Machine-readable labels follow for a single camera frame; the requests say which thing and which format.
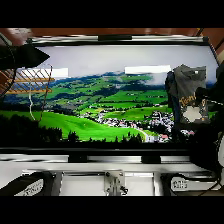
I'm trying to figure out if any silver frame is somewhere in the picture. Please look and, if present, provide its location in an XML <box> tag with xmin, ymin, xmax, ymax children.
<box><xmin>0</xmin><ymin>153</ymin><xmax>224</xmax><ymax>197</ymax></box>

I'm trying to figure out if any grey T-shirt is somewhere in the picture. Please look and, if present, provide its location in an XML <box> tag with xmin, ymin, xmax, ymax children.
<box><xmin>171</xmin><ymin>64</ymin><xmax>210</xmax><ymax>125</ymax></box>

